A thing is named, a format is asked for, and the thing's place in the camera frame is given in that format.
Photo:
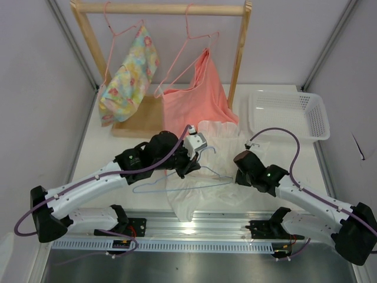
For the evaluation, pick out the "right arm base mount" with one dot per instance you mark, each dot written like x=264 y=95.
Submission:
x=271 y=228

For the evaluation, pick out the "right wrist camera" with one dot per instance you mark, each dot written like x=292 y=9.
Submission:
x=251 y=145

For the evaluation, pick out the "wooden clothes rack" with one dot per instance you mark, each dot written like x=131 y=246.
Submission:
x=149 y=118

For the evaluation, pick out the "white slotted cable duct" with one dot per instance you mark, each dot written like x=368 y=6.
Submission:
x=152 y=245

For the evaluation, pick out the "aluminium mounting rail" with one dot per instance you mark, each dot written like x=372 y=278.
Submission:
x=159 y=224

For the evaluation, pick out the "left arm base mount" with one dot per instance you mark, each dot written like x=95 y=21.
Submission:
x=134 y=227

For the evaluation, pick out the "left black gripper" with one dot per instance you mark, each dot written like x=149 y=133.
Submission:
x=189 y=165

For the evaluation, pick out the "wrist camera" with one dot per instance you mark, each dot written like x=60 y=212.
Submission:
x=194 y=142
x=251 y=145

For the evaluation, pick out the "white plastic basket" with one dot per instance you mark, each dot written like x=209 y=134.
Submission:
x=303 y=114

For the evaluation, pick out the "floral patterned skirt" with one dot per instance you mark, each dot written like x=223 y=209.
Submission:
x=125 y=92

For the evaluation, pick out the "light blue wire hanger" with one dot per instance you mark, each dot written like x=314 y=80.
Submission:
x=206 y=178

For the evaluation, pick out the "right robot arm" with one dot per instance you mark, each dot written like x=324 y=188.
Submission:
x=349 y=229

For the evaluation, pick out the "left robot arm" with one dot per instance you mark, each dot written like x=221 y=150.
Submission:
x=59 y=211

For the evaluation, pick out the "salmon pink skirt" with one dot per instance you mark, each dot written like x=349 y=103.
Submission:
x=204 y=100

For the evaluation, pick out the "pink hanger with floral skirt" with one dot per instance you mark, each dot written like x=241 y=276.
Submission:
x=115 y=35

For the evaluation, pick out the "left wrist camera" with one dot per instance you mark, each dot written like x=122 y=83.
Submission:
x=194 y=142

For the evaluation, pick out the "white pleated skirt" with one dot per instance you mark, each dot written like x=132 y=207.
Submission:
x=229 y=141

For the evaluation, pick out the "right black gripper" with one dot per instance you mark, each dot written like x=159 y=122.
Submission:
x=239 y=179

